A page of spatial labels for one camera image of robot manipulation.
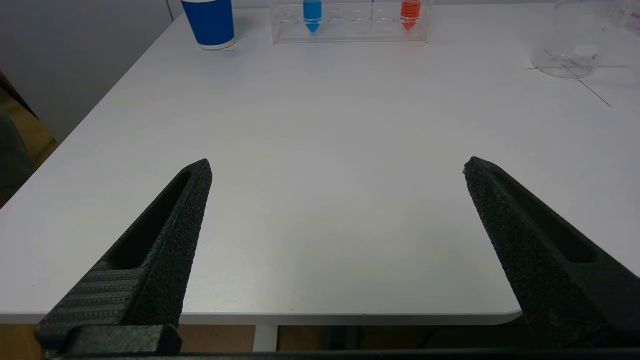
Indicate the person in grey clothes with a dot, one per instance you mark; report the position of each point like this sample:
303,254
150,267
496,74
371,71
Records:
10,160

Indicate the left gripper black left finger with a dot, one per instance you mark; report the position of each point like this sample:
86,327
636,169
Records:
170,260

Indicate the blue pigment test tube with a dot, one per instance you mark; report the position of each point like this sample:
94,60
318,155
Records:
312,15

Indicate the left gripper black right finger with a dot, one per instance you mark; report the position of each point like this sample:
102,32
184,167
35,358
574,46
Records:
550,280

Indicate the blue white paper cup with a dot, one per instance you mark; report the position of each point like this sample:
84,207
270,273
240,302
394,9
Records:
210,22

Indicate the clear acrylic test tube rack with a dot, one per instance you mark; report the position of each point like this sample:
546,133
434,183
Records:
357,30

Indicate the red pigment test tube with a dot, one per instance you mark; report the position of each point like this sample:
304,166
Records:
410,12

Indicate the clear glass beaker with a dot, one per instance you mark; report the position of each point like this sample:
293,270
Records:
575,50

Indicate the white table leg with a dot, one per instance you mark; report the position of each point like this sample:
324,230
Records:
265,340

